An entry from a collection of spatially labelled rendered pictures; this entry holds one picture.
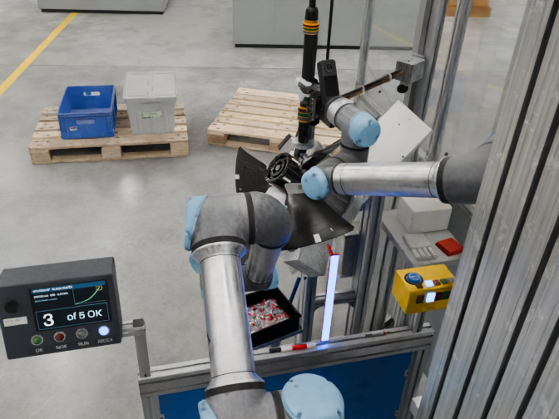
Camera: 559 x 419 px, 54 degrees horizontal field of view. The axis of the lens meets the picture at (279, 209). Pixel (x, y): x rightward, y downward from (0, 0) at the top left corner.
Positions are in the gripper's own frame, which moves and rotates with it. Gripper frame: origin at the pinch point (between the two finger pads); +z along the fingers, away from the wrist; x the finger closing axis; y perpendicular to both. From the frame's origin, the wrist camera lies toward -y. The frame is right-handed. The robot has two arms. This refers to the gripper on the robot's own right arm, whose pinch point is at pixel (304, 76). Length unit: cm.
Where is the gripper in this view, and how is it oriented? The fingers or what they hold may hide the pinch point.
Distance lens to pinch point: 162.1
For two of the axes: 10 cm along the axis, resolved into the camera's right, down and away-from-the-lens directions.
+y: -0.4, 8.3, 5.5
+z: -4.1, -5.2, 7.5
